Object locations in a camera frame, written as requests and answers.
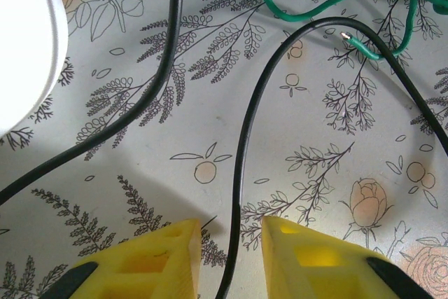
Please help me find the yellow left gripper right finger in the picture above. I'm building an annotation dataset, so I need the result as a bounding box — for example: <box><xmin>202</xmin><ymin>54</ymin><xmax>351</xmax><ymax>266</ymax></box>
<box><xmin>260</xmin><ymin>216</ymin><xmax>435</xmax><ymax>299</ymax></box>

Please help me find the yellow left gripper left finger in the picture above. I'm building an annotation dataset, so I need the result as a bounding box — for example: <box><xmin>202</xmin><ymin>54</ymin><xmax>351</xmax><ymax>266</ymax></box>
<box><xmin>37</xmin><ymin>217</ymin><xmax>203</xmax><ymax>299</ymax></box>

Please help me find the black cable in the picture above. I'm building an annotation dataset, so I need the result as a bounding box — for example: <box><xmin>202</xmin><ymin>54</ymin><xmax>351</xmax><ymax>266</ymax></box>
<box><xmin>214</xmin><ymin>17</ymin><xmax>448</xmax><ymax>299</ymax></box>
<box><xmin>0</xmin><ymin>0</ymin><xmax>188</xmax><ymax>207</ymax></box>

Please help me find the white plastic tray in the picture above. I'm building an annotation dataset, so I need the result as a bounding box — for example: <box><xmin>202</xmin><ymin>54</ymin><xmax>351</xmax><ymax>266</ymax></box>
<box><xmin>0</xmin><ymin>0</ymin><xmax>69</xmax><ymax>139</ymax></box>

